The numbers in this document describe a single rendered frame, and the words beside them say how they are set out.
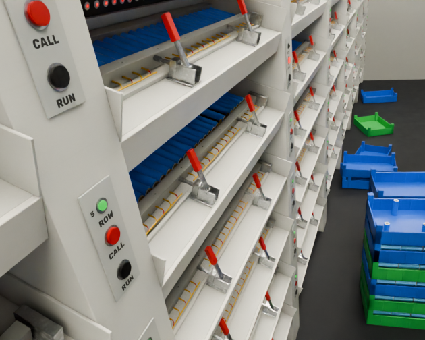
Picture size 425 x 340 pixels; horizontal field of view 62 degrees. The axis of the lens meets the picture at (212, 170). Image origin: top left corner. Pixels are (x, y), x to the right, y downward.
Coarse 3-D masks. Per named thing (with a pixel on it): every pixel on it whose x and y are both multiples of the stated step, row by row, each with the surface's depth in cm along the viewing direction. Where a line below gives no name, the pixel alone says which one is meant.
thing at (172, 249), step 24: (264, 96) 88; (288, 96) 87; (264, 120) 84; (240, 144) 73; (264, 144) 78; (216, 168) 64; (240, 168) 66; (192, 216) 53; (216, 216) 57; (168, 240) 48; (192, 240) 49; (168, 264) 45; (168, 288) 45
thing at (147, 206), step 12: (252, 96) 88; (240, 108) 81; (228, 120) 75; (216, 132) 70; (228, 132) 75; (204, 144) 66; (216, 144) 70; (204, 156) 66; (180, 168) 58; (192, 168) 61; (204, 168) 62; (168, 180) 55; (156, 192) 52; (168, 192) 55; (144, 204) 50; (156, 204) 52; (144, 216) 49
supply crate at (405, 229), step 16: (368, 192) 131; (368, 208) 129; (384, 208) 133; (400, 208) 131; (416, 208) 130; (400, 224) 125; (416, 224) 124; (384, 240) 117; (400, 240) 115; (416, 240) 114
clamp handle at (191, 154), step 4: (192, 148) 54; (188, 152) 53; (192, 152) 53; (188, 156) 53; (192, 156) 53; (196, 156) 54; (192, 160) 53; (196, 160) 54; (192, 164) 54; (196, 164) 54; (196, 168) 54; (200, 168) 54; (200, 172) 55; (200, 176) 54; (200, 180) 55; (204, 180) 55; (204, 184) 55; (204, 188) 55; (208, 188) 56
